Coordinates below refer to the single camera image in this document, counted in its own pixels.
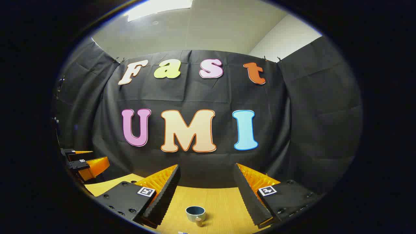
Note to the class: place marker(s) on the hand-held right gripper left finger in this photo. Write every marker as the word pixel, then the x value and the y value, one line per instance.
pixel 165 198

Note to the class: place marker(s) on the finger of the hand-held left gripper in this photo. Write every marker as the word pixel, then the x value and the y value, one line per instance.
pixel 67 151
pixel 78 165

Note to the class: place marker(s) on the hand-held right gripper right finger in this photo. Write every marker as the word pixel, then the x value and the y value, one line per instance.
pixel 248 198

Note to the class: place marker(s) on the wooden desktop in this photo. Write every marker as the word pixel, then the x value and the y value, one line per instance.
pixel 221 204

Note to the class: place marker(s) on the black backdrop cloth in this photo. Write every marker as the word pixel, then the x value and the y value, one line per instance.
pixel 201 94

